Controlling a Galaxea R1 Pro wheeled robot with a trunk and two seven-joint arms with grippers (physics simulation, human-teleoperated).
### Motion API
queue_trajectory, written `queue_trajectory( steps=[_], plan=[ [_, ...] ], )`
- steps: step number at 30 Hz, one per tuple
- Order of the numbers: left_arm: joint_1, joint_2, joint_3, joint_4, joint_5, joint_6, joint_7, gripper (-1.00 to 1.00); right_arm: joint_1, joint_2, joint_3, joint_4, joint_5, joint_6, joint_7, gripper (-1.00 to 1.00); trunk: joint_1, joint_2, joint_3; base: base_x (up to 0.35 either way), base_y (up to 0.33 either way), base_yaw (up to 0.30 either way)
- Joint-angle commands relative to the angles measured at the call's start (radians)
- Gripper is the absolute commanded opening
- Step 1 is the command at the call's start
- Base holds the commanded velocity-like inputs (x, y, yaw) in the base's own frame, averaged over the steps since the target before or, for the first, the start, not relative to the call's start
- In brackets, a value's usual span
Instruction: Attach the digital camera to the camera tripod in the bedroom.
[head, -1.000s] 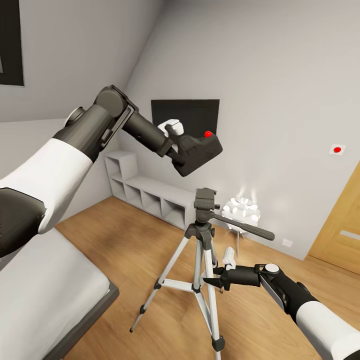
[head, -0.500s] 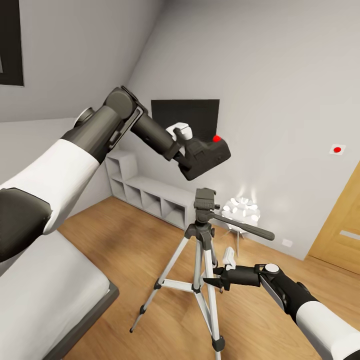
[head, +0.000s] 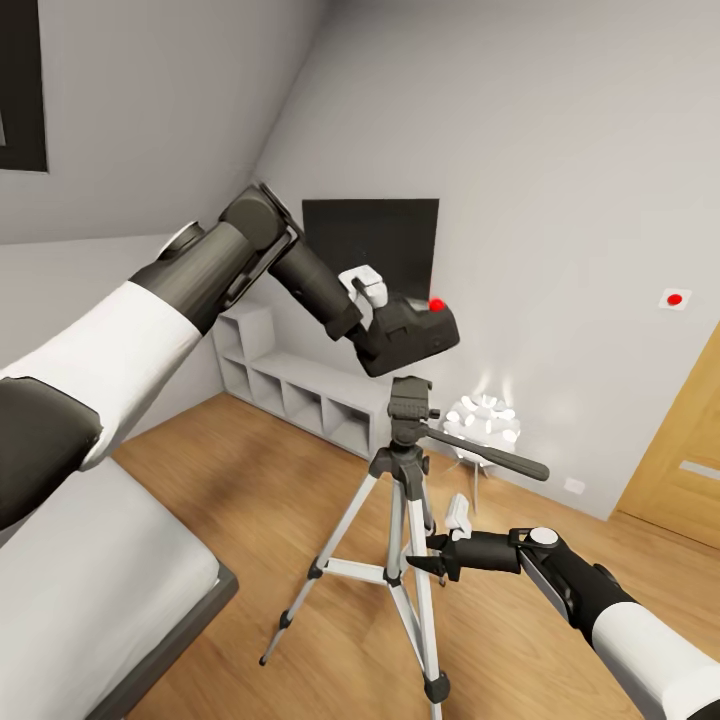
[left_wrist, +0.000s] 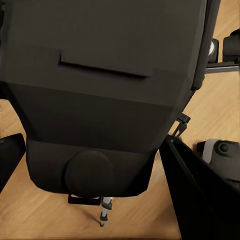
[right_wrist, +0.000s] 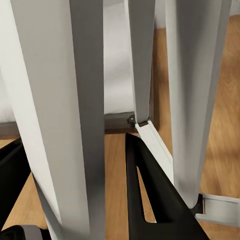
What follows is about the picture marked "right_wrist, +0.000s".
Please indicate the camera tripod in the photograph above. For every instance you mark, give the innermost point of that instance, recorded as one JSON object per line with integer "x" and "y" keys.
{"x": 52, "y": 63}

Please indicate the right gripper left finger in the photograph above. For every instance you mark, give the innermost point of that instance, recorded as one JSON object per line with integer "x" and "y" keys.
{"x": 14, "y": 172}

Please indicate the bed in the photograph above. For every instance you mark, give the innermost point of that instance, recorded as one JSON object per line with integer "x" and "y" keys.
{"x": 118, "y": 91}

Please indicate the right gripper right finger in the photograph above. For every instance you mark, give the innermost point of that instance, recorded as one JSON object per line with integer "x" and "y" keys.
{"x": 174, "y": 220}

